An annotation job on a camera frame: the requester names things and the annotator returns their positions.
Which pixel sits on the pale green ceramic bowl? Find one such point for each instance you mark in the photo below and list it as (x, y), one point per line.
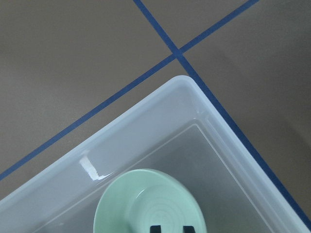
(141, 198)

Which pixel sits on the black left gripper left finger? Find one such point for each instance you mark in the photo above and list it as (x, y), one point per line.
(155, 229)

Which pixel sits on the translucent white plastic box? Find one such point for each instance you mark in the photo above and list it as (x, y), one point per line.
(175, 130)

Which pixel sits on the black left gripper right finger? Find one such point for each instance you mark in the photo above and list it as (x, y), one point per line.
(188, 229)

